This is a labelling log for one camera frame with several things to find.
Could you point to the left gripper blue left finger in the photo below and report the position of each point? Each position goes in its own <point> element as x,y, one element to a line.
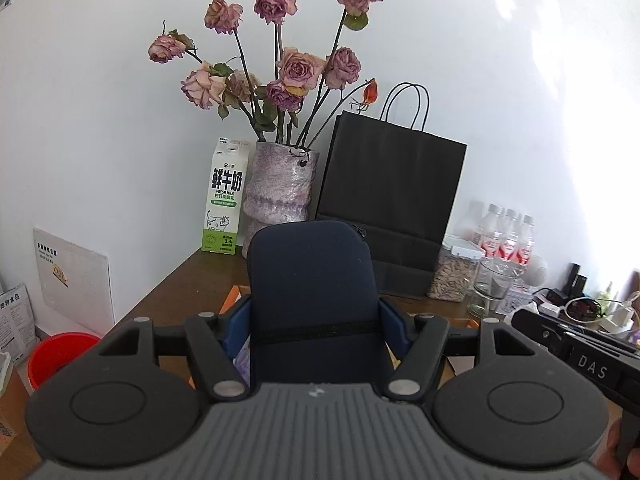
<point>233,327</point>

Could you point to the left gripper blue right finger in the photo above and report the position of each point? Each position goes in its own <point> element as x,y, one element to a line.
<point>398,328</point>

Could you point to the purple fabric pouch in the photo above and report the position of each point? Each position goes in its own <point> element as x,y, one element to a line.
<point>242,361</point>

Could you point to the dark navy soft case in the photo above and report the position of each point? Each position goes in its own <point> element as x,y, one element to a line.
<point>314,306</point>

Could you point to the red orange cardboard box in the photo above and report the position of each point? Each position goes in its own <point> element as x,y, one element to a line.
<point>455,313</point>

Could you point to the white power adapter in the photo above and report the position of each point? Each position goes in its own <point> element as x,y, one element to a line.
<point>620,320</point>

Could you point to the clear jar of seeds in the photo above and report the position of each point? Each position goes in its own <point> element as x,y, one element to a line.
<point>457,264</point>

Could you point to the black charger block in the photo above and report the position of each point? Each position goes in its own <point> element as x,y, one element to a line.
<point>575,284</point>

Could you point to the white green milk carton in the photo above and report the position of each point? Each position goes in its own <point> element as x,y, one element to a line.
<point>224,196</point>

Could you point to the clear glass cup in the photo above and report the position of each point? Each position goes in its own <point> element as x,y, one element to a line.
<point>491,284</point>

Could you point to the white round speaker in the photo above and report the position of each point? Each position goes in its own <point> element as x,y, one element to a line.
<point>536,272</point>

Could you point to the water bottle left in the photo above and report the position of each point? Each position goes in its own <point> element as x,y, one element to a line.
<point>490,231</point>

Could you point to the water bottle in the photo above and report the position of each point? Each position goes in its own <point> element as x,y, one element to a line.
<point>508,235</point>
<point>490,231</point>
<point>526,241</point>

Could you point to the black paper shopping bag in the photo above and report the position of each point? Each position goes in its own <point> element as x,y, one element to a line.
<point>397,186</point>

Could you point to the water bottle middle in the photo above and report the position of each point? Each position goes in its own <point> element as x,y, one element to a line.
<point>508,235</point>

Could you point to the purple textured vase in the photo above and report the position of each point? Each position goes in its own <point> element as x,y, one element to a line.
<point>278,189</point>

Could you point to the water bottle right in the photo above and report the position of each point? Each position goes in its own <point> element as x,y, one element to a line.
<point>526,241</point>

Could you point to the red plastic bucket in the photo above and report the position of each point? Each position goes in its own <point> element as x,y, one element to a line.
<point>54,353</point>

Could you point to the blue white paper packages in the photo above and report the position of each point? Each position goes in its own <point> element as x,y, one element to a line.
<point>17,324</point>

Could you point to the dried pink roses bouquet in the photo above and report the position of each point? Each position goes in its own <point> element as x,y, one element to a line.
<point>298,77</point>

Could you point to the white wall panel with sticker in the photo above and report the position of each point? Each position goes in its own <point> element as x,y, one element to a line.
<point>75,282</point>

